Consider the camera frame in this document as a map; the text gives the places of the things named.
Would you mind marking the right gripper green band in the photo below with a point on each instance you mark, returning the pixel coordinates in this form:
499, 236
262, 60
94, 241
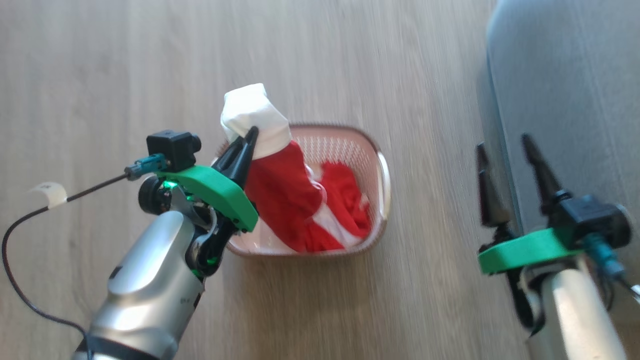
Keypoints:
525, 250

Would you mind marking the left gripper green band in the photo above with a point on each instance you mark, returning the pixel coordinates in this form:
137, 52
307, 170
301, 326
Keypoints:
220, 195

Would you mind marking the red and white garment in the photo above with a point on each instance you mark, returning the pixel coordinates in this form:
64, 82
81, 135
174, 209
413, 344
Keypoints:
280, 195

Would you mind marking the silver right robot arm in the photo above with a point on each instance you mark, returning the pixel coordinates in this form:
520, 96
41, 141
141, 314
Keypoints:
575, 315

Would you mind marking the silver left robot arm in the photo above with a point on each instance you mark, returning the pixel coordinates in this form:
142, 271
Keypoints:
145, 290

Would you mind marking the white perforated laundry basket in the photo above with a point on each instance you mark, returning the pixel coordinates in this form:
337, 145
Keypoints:
345, 145

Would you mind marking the grey fabric sofa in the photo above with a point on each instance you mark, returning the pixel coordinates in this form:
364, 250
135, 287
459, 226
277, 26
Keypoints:
575, 100

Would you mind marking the white tape tag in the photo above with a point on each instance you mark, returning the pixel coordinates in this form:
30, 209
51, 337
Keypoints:
55, 194

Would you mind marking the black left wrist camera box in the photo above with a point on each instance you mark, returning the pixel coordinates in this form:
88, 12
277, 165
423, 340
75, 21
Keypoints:
172, 150

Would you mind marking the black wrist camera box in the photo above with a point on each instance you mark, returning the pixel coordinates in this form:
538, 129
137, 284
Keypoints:
172, 150
595, 220

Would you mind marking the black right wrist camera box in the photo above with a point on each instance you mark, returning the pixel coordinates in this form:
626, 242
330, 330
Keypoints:
595, 220

